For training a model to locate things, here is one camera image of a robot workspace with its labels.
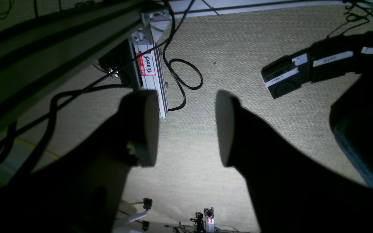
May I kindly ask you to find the aluminium frame leg with label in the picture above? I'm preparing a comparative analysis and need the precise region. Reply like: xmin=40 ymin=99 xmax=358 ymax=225
xmin=130 ymin=8 xmax=170 ymax=118

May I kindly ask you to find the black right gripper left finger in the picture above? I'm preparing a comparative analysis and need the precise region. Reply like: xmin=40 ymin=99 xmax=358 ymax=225
xmin=0 ymin=90 xmax=159 ymax=233

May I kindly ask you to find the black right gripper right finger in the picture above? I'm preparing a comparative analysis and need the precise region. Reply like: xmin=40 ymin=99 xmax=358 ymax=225
xmin=215 ymin=90 xmax=373 ymax=233

